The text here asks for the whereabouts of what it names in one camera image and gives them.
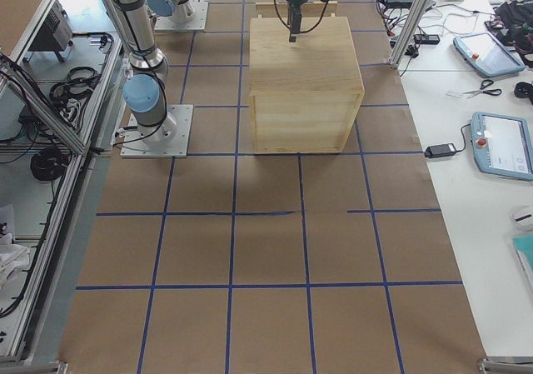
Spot wooden drawer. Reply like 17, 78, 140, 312
255, 1, 337, 19

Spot wooden drawer cabinet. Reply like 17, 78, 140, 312
249, 17, 365, 154

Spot far blue teach pendant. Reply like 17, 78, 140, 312
453, 32, 526, 78

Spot blue teach pendant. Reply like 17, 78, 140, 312
453, 32, 526, 78
471, 112, 532, 182

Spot black power adapter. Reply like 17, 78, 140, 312
424, 143, 457, 159

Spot near blue teach pendant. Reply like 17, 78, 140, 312
471, 112, 532, 182

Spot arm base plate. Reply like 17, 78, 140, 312
155, 0, 209, 32
120, 104, 194, 158

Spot aluminium frame post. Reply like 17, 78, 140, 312
389, 0, 430, 69

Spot black handled scissors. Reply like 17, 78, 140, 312
463, 79, 502, 98

